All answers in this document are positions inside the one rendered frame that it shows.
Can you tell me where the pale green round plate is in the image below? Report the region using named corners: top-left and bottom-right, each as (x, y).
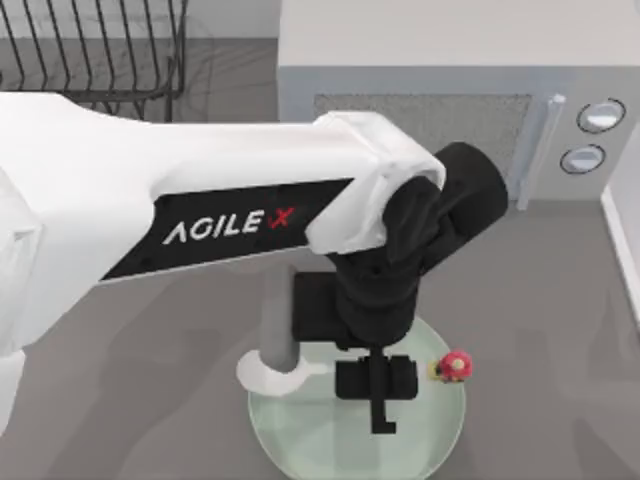
top-left (247, 314), bottom-right (467, 480)

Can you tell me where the small red toy figure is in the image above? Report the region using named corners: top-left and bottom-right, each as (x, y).
top-left (430, 349), bottom-right (474, 385)

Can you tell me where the microwave door with grey window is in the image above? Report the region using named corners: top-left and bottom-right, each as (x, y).
top-left (285, 67), bottom-right (539, 201)

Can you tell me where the pale microwave oven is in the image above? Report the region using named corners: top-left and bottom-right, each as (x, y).
top-left (277, 0), bottom-right (640, 212)

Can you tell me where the round microwave knob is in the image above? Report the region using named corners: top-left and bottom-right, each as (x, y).
top-left (575, 97), bottom-right (627, 134)
top-left (558, 143), bottom-right (607, 175)

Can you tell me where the pale microwave door handle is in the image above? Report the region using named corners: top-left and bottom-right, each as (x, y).
top-left (516, 93), bottom-right (567, 212)

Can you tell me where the black wire rack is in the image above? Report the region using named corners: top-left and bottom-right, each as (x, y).
top-left (0, 0), bottom-right (191, 122)

